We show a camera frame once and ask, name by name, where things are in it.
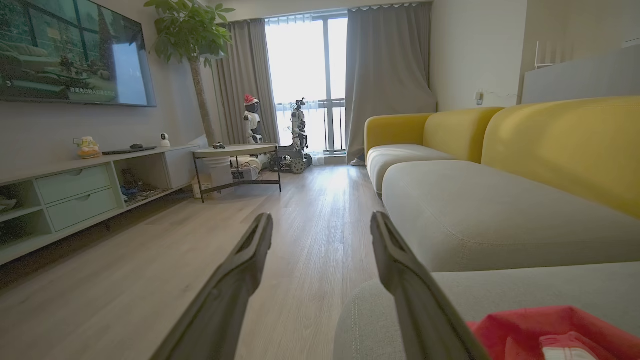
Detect dark clutter in cabinet shelf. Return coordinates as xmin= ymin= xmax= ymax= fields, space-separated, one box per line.
xmin=119 ymin=168 xmax=157 ymax=202

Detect red and white shirt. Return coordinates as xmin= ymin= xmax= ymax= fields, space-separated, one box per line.
xmin=466 ymin=306 xmax=640 ymax=360

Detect yellow toy figure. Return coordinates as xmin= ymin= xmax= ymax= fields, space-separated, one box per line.
xmin=76 ymin=136 xmax=103 ymax=160

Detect white box appliance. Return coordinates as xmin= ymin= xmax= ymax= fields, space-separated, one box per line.
xmin=230 ymin=164 xmax=261 ymax=182

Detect grey and yellow sofa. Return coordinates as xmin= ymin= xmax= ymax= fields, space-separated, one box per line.
xmin=332 ymin=96 xmax=640 ymax=360

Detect tall green indoor tree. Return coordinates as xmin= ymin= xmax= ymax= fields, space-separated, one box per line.
xmin=144 ymin=0 xmax=237 ymax=147

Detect white plant pot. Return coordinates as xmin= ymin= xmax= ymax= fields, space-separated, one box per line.
xmin=206 ymin=156 xmax=234 ymax=189

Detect white partition panel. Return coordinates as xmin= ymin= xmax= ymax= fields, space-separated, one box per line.
xmin=521 ymin=45 xmax=640 ymax=105

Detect grey curtain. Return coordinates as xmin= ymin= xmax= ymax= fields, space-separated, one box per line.
xmin=212 ymin=19 xmax=281 ymax=147
xmin=344 ymin=2 xmax=438 ymax=164

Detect white router with antennas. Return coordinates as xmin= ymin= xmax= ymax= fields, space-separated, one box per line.
xmin=533 ymin=41 xmax=556 ymax=70

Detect round table black metal legs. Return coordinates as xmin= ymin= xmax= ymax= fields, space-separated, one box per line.
xmin=192 ymin=143 xmax=283 ymax=204

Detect brown cardboard box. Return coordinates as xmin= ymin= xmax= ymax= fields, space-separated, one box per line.
xmin=191 ymin=174 xmax=214 ymax=200

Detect white television cabinet with drawers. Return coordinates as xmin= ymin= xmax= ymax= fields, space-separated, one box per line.
xmin=0 ymin=145 xmax=209 ymax=266

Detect white wheeled robot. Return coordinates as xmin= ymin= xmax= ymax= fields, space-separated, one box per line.
xmin=276 ymin=98 xmax=314 ymax=175

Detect humanoid robot with red hat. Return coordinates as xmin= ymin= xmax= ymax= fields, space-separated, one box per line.
xmin=243 ymin=94 xmax=265 ymax=145

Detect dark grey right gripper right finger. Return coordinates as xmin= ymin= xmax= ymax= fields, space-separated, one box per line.
xmin=370 ymin=211 xmax=491 ymax=360

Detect wall-mounted flat television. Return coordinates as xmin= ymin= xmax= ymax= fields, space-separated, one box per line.
xmin=0 ymin=0 xmax=158 ymax=108

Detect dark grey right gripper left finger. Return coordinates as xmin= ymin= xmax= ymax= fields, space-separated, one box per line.
xmin=150 ymin=212 xmax=274 ymax=360

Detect long black bar device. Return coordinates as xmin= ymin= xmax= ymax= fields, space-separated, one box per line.
xmin=101 ymin=143 xmax=158 ymax=156

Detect grey balcony railing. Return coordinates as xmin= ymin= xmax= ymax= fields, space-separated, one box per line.
xmin=317 ymin=98 xmax=347 ymax=154

